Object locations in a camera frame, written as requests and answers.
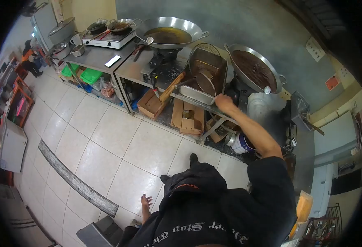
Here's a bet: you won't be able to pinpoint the floor drain grate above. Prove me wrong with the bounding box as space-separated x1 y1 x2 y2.
38 139 120 218

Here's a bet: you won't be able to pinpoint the open cardboard box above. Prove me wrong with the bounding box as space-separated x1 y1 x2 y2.
136 88 170 121

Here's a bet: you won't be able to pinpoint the short stainless steel table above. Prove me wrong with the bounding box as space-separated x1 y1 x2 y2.
49 40 137 114

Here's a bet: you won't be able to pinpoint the white two-burner gas stove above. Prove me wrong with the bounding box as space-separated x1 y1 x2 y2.
82 28 136 50

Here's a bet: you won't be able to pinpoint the white wall socket panel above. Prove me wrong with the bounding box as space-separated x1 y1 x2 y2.
306 36 326 62

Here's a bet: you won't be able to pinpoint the yellow rectangular container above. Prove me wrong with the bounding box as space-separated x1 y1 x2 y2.
296 190 314 225

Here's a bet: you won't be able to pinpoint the grey step stool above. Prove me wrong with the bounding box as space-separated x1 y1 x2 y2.
76 215 125 247

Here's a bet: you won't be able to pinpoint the wire frying basket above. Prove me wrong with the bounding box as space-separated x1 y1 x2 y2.
187 43 229 96

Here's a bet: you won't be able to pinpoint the white smartphone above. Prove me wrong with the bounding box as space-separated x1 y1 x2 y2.
104 55 122 68

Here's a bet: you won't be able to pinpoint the large aluminium pot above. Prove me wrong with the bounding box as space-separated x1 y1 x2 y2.
247 92 288 146

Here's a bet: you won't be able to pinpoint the white bucket with blue band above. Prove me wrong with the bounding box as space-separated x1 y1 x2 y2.
230 132 257 154

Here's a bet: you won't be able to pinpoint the black frying pan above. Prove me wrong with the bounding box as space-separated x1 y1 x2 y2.
82 18 109 35

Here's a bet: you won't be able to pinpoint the dark wire rack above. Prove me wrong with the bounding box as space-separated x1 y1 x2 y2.
304 203 344 245

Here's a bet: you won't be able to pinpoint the person's body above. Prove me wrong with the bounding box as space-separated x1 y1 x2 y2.
119 156 298 247

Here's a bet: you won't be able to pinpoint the black metal fryer box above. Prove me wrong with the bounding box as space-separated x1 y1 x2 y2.
290 90 325 136

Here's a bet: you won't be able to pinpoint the wooden spatula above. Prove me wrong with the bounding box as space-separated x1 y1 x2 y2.
159 72 186 104

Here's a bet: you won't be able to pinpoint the small metal pot with lid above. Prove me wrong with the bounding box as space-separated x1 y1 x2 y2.
52 42 72 61

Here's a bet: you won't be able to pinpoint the clear bag of red food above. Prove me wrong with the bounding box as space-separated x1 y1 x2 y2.
100 77 115 99

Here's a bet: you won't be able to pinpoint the grey refrigerator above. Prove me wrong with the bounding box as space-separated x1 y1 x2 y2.
30 2 58 54

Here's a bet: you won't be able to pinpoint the small ladle with wooden handle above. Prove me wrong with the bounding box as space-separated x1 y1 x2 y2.
133 36 154 61

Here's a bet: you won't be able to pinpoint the black gas burner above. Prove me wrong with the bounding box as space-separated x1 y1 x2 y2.
230 75 251 107
148 47 183 69

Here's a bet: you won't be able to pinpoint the flattened cardboard sheets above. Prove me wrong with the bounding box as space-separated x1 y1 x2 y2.
170 98 205 137

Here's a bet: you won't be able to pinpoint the grey metal counter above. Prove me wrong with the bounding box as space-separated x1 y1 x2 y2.
280 102 316 196

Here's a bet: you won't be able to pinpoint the large steel wok with oil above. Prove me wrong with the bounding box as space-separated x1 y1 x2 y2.
134 17 209 50

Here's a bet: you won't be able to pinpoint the rectangular metal tray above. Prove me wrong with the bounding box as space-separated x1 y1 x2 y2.
179 85 217 106

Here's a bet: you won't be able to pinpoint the steel wok with dark sauce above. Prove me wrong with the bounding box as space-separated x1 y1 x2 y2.
224 43 287 95

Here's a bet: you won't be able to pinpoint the person's left hand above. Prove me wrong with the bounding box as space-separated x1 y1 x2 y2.
140 194 154 209

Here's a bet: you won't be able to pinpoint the long stainless steel table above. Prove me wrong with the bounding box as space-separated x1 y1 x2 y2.
114 46 241 144

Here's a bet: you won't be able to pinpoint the orange shelf rack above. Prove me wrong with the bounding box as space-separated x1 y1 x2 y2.
2 56 35 128

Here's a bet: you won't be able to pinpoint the torn cardboard box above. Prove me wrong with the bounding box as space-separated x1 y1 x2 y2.
205 115 237 144

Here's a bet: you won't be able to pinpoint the white chest freezer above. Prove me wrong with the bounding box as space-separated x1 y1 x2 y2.
0 119 29 174

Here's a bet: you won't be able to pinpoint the white jug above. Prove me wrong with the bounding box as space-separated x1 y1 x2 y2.
69 32 83 47

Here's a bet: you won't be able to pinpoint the large pot with lid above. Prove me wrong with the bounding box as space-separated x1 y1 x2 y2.
48 17 77 45

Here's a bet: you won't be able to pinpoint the green plastic basket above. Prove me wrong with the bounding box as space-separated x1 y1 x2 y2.
61 63 80 78
80 68 104 86

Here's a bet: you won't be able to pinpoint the small steel wok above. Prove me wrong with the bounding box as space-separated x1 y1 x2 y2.
107 18 142 33

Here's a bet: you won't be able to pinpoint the person's right hand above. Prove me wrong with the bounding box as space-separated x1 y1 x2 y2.
215 94 236 114

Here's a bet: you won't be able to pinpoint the orange wall notice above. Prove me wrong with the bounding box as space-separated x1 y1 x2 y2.
325 75 341 91

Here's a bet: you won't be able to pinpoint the small square metal container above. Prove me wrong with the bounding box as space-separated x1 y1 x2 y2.
71 44 86 58

